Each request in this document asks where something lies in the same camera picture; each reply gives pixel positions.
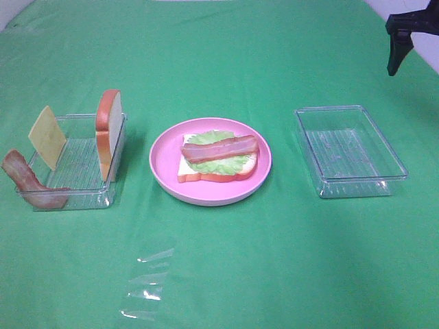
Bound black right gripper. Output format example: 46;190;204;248
385;0;438;76

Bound green lettuce leaf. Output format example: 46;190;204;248
179;130;257;175

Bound tray bacon strip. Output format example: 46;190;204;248
181;135;259;163
1;149;69;210

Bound toy bread slice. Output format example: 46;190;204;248
178;130;258;183
95;89;123;181

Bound yellow cheese slice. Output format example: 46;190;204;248
28;106;67;171

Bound clear right plastic tray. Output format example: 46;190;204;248
294;105;408;199

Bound clear plastic tray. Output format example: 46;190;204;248
294;105;408;199
15;114;127;211

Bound pink round plate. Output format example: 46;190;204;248
149;117;272;206

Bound clear left plastic tray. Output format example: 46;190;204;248
15;114;127;211

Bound clear plastic film sheet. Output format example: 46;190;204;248
119;236;176;328

